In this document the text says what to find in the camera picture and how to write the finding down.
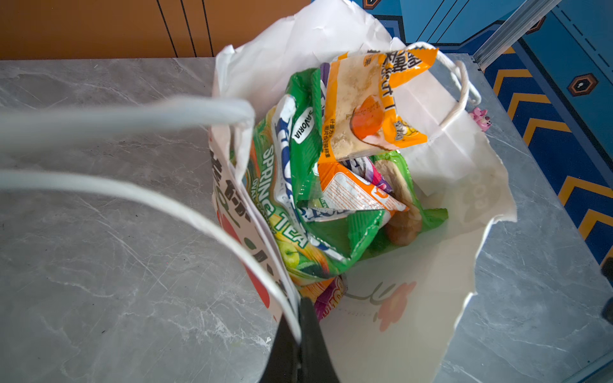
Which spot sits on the Fox's berries candy bag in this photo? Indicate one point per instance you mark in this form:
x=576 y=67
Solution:
x=365 y=168

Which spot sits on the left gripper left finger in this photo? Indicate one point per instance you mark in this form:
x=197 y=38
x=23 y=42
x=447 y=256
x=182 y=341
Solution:
x=282 y=366

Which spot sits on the green yellow snack bag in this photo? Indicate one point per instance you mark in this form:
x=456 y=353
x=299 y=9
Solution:
x=317 y=243

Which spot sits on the pink toy keychain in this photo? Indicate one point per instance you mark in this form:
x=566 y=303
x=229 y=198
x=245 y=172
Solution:
x=480 y=116

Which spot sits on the long orange snack packet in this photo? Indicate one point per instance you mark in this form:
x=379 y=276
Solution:
x=344 y=190

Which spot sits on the green Lays chips bag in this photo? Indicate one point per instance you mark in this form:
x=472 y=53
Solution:
x=404 y=227

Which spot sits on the white paper bag with flower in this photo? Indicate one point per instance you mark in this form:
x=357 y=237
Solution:
x=402 y=308

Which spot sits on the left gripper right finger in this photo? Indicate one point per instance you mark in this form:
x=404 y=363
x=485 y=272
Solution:
x=315 y=365

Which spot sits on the right aluminium corner post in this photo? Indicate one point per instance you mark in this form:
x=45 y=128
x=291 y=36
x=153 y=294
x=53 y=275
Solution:
x=526 y=16

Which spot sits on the purple grape candy bag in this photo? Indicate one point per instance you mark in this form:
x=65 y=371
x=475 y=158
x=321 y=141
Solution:
x=330 y=297

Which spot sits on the small orange snack packet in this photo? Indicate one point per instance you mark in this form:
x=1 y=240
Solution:
x=360 y=114

